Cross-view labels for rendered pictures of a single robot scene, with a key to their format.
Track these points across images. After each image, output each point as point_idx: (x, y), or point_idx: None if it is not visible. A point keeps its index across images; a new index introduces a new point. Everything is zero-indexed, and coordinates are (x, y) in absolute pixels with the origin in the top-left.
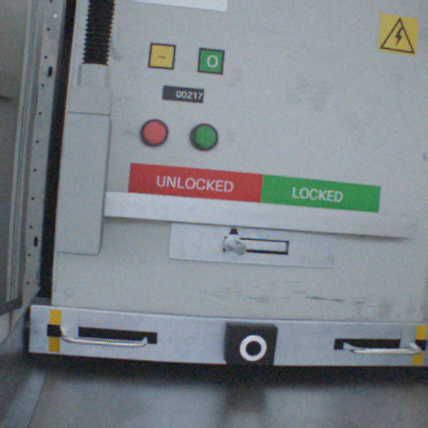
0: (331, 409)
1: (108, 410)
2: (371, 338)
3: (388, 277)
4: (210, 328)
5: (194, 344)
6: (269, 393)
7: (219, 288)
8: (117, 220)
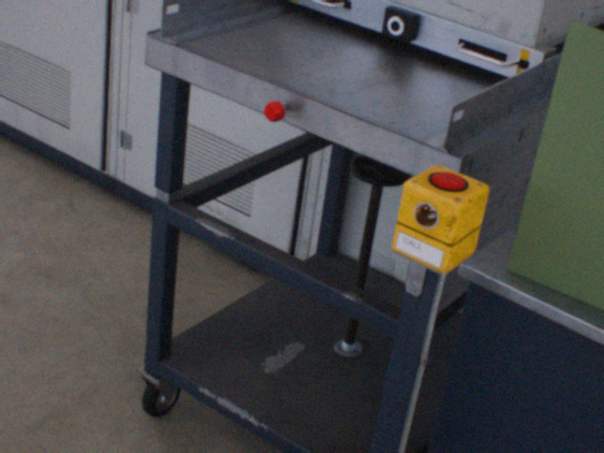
0: (404, 75)
1: (283, 34)
2: (485, 47)
3: (509, 3)
4: (381, 6)
5: (371, 15)
6: (393, 58)
7: None
8: None
